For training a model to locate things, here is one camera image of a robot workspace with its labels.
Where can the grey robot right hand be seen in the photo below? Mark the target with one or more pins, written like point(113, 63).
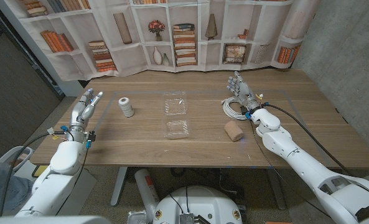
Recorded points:
point(244, 91)

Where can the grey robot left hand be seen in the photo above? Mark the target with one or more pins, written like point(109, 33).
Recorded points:
point(80, 115)

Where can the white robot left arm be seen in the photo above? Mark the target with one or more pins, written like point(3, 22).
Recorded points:
point(56, 183)

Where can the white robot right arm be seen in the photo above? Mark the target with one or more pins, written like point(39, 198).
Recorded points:
point(305, 168)

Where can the clear plastic clamshell container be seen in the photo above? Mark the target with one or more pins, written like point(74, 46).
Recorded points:
point(175, 129)

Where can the tan bandage roll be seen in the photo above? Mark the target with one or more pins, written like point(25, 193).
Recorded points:
point(234, 130)

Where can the yellow and black floor item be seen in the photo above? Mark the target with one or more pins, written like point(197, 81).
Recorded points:
point(41, 170)

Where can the printed bookshelf backdrop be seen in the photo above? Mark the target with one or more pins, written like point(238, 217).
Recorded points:
point(125, 59)

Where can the grey table leg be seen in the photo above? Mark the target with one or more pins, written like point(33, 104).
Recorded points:
point(277, 193)
point(118, 189)

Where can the white plastic bin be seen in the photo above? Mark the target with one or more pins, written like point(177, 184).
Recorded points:
point(5, 155)

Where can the white roll with orange label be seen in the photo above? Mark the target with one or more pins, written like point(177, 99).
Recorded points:
point(143, 186)

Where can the person's leg in blue jeans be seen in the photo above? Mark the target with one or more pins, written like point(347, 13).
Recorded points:
point(19, 189)

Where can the aluminium foil tray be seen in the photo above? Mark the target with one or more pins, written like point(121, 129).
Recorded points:
point(137, 217)

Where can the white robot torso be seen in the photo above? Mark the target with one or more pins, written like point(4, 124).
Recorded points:
point(203, 202)

